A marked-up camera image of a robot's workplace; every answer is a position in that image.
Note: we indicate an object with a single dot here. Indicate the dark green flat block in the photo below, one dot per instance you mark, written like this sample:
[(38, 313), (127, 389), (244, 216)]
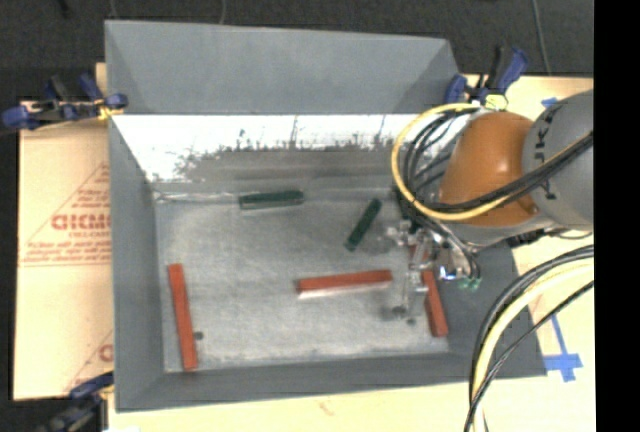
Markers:
[(271, 199), (363, 224)]

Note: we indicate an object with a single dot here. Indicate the red-brown flat block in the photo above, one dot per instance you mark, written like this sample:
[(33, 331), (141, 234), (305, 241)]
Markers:
[(182, 315), (345, 281), (436, 310)]

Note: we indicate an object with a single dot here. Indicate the grey metal bin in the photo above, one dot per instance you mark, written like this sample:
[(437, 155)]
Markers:
[(280, 310)]

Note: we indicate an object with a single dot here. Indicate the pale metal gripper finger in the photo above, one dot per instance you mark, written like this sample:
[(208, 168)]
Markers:
[(408, 292), (419, 302)]

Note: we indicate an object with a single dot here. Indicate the brown cardboard board red print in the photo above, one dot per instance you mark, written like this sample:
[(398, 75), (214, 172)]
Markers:
[(60, 300)]

